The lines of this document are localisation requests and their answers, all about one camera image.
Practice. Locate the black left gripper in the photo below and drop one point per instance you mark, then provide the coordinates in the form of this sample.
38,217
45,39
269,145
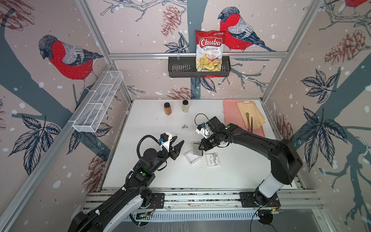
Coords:
175,152

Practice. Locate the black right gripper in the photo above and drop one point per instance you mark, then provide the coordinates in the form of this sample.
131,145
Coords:
205,147

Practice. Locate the white jewelry box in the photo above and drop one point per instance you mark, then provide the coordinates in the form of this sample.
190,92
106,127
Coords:
192,158

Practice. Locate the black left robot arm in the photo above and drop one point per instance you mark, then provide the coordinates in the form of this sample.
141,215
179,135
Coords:
135,193

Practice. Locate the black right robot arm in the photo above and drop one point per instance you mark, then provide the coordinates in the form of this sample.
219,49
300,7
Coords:
285,161

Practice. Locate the pink plastic tray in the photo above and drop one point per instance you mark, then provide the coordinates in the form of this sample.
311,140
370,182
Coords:
232,115

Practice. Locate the pale spice jar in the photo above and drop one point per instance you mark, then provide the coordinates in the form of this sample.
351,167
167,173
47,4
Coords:
185,106

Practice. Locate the orange spice jar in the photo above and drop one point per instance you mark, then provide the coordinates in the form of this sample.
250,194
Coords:
167,108

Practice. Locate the iridescent purple spoon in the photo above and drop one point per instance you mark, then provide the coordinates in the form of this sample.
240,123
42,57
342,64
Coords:
248,121

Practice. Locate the beige folded cloth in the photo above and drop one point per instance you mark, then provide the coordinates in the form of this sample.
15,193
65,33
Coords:
251,108

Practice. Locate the Chuba cassava chips bag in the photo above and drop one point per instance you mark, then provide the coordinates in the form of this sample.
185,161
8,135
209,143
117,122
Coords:
209,50

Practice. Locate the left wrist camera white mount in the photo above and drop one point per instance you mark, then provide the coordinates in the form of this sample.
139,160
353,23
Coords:
165,140

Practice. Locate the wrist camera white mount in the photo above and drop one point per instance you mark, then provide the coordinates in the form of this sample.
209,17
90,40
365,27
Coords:
165,140
203,130

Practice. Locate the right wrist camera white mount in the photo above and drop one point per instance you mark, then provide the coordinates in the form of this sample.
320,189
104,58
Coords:
203,130

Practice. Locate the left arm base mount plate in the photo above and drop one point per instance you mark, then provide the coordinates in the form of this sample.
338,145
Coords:
152,201

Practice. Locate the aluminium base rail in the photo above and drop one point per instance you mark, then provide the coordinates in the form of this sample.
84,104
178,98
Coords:
230,199

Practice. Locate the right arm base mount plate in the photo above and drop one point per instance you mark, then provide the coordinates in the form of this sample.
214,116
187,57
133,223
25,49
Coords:
250,200

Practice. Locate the black wire wall basket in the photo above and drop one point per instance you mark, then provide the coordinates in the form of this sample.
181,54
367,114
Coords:
183,67

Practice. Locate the white wire mesh shelf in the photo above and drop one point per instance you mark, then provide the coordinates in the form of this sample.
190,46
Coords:
94,111

